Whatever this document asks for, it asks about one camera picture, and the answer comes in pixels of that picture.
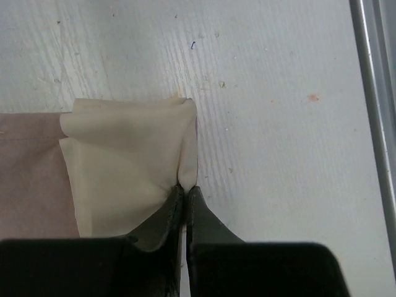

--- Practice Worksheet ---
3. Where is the pink underwear cream waistband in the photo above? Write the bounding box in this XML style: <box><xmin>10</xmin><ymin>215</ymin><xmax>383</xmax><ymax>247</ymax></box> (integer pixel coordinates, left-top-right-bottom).
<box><xmin>1</xmin><ymin>97</ymin><xmax>198</xmax><ymax>239</ymax></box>

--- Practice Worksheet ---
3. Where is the aluminium table frame rail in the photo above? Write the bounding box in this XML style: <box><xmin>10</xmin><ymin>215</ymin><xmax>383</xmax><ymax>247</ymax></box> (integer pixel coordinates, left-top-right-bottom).
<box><xmin>349</xmin><ymin>0</ymin><xmax>396</xmax><ymax>230</ymax></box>

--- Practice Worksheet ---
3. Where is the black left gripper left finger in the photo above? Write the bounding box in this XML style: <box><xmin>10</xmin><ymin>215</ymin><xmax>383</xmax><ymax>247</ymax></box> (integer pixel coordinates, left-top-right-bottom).
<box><xmin>1</xmin><ymin>186</ymin><xmax>184</xmax><ymax>296</ymax></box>

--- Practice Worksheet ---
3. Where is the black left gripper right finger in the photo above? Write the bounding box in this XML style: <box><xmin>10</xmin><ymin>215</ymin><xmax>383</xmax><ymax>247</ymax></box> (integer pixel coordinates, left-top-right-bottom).
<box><xmin>186</xmin><ymin>186</ymin><xmax>350</xmax><ymax>296</ymax></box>

